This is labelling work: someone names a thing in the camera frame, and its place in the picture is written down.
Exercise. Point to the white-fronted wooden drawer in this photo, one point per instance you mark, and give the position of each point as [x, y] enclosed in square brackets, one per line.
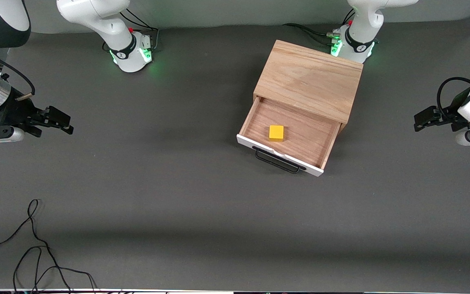
[300, 134]

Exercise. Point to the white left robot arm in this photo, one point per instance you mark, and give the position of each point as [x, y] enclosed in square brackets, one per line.
[361, 24]

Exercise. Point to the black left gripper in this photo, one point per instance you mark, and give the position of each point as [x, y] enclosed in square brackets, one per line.
[448, 114]

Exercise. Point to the yellow cube block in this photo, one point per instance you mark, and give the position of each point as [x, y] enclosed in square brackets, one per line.
[276, 132]

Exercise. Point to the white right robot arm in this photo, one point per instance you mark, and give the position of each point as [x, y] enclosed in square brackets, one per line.
[96, 16]

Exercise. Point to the wooden drawer cabinet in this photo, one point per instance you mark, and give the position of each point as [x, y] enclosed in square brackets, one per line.
[312, 77]

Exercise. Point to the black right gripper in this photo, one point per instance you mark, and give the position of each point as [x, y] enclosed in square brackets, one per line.
[13, 111]

